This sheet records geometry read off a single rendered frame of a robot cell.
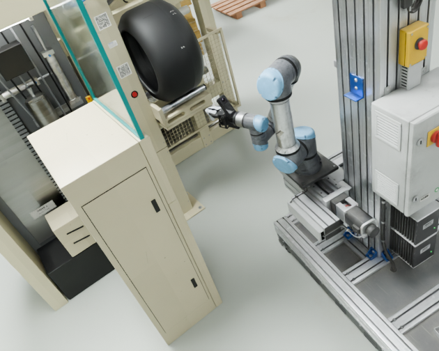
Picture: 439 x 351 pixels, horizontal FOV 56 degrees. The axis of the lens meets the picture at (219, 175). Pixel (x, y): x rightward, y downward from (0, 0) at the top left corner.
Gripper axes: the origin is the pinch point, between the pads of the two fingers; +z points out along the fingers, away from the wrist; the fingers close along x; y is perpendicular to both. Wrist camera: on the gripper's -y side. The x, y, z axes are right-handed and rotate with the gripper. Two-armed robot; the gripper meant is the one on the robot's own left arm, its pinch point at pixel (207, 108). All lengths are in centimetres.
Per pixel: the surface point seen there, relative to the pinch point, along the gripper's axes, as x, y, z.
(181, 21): 33, -30, 35
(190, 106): 23, 22, 41
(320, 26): 310, 110, 109
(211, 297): -52, 95, -11
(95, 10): -1, -51, 58
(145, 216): -63, 15, -9
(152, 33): 15, -31, 41
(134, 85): 2, -5, 58
